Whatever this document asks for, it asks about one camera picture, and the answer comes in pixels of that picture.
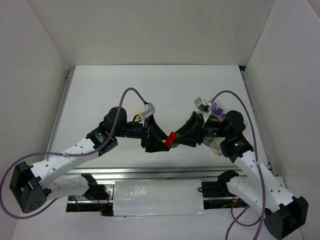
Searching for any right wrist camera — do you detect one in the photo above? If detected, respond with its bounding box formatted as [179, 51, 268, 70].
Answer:
[194, 97, 211, 113]

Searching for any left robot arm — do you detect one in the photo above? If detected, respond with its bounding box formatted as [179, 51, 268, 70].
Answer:
[9, 104, 170, 214]

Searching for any green lego half of block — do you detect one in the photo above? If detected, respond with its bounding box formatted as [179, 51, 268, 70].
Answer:
[172, 132, 180, 148]

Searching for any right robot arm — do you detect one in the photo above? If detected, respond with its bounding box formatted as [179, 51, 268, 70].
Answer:
[174, 110, 309, 240]

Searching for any small purple lego brick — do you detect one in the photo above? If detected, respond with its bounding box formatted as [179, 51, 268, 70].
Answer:
[214, 107, 224, 116]

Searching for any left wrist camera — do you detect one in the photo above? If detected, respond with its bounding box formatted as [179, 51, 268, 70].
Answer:
[140, 103, 156, 119]

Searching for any aluminium frame rail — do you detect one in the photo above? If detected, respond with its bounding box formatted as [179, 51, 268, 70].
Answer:
[65, 166, 247, 182]

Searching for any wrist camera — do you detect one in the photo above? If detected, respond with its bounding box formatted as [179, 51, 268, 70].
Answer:
[140, 103, 156, 119]
[194, 97, 211, 113]

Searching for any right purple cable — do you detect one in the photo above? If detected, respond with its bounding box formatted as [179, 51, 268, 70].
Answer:
[212, 89, 266, 240]

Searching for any purple round lego piece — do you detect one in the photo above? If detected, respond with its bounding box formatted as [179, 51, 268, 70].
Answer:
[210, 102, 218, 112]

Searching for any clear compartment container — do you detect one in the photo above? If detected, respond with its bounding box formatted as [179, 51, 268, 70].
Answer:
[203, 99, 232, 156]

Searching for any foil covered panel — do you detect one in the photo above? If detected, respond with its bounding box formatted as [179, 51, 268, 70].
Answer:
[113, 180, 205, 217]

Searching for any yellow small lego brick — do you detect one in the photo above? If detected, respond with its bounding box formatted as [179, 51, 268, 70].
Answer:
[135, 107, 141, 121]

